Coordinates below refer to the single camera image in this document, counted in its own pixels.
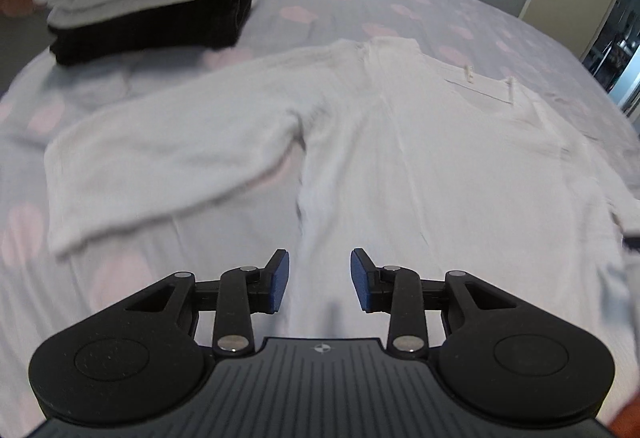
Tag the folded black garment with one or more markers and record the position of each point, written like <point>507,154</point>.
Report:
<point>165,28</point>

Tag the white long-sleeved shirt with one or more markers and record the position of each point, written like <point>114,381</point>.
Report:
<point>430,158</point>

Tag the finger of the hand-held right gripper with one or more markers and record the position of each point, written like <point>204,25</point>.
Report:
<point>633,242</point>

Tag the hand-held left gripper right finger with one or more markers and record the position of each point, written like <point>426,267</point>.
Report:
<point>360,280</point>

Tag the mirrored sliding door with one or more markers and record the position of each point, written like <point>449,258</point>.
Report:
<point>617,38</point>

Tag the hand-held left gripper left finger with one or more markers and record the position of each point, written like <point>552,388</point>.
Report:
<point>280,280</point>

